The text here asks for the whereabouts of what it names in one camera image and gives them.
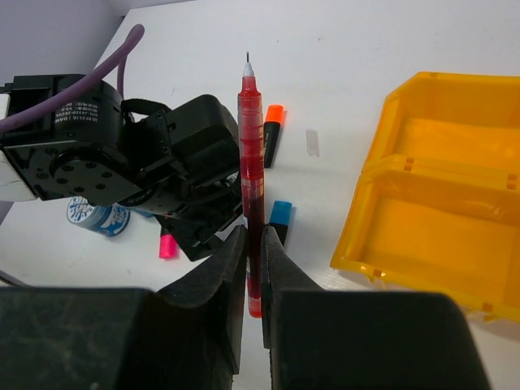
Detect pink cap highlighter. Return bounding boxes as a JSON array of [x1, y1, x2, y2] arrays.
[[158, 227, 179, 260]]

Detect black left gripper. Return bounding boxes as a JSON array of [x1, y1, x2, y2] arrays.
[[121, 94, 242, 262]]

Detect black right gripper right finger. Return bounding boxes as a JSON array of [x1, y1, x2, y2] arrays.
[[262, 227, 490, 389]]

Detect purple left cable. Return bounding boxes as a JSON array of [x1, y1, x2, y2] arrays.
[[0, 23, 145, 133]]

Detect red pen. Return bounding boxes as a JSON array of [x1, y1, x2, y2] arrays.
[[237, 57, 265, 319]]

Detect blue cap highlighter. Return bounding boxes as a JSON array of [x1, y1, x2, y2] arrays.
[[269, 201, 293, 245]]

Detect orange cap highlighter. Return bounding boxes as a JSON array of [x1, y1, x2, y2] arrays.
[[263, 105, 285, 168]]

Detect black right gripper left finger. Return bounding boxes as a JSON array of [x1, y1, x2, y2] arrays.
[[1, 226, 247, 389]]

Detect clear pen cap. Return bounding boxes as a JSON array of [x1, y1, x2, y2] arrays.
[[305, 129, 319, 157]]

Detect yellow compartment tray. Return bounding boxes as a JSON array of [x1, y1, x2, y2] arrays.
[[331, 71, 519, 322]]

